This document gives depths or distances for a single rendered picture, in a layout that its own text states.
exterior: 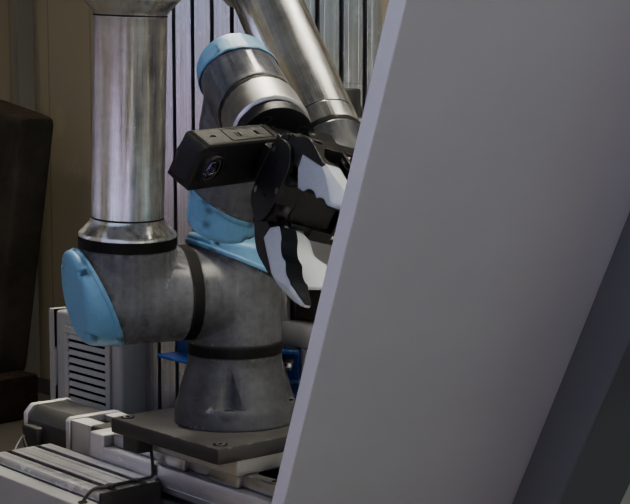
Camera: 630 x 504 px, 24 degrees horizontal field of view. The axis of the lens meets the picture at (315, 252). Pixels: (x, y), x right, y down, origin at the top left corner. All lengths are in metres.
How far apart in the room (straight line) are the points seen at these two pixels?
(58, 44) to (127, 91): 5.93
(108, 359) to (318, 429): 1.43
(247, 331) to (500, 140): 1.11
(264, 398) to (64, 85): 5.87
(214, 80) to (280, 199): 0.20
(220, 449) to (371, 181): 1.04
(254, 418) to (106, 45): 0.47
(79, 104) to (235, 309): 5.73
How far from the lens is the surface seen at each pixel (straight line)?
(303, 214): 1.22
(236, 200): 1.40
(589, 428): 0.77
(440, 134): 0.65
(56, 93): 7.62
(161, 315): 1.70
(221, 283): 1.72
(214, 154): 1.19
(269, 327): 1.76
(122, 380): 2.17
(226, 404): 1.76
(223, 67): 1.36
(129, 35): 1.66
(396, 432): 0.79
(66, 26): 7.53
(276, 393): 1.77
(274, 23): 1.59
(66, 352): 2.28
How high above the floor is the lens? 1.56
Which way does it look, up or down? 6 degrees down
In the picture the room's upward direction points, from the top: straight up
